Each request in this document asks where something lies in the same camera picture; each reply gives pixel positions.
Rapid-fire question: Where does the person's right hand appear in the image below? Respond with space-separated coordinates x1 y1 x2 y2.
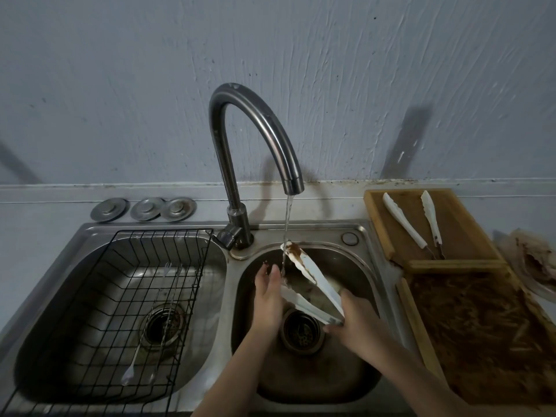
323 288 394 361

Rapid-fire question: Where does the person's left hand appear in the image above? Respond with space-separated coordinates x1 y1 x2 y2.
253 262 288 337

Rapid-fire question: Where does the wooden two-compartment tray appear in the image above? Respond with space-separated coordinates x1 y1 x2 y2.
395 260 556 413

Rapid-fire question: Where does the stainless steel double sink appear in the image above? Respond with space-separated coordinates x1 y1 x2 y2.
0 219 435 417

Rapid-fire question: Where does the curved steel faucet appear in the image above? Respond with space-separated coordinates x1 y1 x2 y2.
208 82 305 261

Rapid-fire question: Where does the person's right forearm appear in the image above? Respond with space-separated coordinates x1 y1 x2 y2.
373 338 477 417

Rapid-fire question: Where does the person's left forearm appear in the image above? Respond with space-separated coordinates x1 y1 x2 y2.
191 325 279 417

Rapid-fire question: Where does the round metal sink drain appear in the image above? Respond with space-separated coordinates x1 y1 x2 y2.
280 308 325 354
141 303 188 348

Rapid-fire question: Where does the stained crumpled plastic bag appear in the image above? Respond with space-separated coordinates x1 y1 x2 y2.
493 228 556 305

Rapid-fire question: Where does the black wire rack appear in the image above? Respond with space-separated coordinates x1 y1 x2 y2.
0 229 214 417

